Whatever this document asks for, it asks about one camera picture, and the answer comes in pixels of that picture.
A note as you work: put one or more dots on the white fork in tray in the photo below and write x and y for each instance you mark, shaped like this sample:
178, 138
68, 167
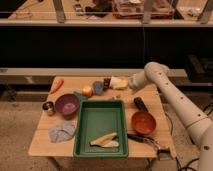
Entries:
111, 144

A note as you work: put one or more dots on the green item behind bowl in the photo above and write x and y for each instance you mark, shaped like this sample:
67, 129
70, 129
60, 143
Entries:
80, 96

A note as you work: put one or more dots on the wooden table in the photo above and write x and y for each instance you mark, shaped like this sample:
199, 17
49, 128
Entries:
41, 144

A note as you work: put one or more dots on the white bottle dark cap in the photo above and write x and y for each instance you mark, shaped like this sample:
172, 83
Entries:
106, 83

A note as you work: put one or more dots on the small blue-grey cup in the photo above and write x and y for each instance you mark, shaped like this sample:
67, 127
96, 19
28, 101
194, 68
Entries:
97, 87

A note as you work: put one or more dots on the orange round fruit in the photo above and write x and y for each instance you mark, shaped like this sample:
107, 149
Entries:
87, 91

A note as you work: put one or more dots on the green plastic tray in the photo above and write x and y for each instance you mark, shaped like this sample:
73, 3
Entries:
97, 118

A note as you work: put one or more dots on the black box on shelf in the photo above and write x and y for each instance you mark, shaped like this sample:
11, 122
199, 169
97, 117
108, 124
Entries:
199, 69

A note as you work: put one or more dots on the orange bowl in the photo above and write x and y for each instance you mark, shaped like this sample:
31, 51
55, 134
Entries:
143, 123

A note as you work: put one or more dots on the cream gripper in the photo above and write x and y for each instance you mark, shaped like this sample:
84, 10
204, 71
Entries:
118, 84

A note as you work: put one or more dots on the small metal cup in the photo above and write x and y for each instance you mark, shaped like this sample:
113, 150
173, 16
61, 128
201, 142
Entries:
48, 108

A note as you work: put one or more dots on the black handled tool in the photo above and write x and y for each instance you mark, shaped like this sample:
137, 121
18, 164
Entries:
147, 140

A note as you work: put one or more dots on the purple bowl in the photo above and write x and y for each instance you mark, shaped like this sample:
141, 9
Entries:
67, 104

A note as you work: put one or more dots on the orange carrot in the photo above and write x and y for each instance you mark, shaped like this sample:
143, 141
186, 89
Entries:
56, 86

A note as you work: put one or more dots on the crumpled lilac cloth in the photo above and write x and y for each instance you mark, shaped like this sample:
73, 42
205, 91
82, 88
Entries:
62, 132

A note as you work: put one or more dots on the clear container of items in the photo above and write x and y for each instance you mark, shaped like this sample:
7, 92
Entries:
135, 9

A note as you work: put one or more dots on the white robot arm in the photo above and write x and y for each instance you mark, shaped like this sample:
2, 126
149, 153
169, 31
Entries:
198, 125

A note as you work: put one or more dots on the black rectangular block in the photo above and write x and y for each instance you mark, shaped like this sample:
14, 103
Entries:
140, 104

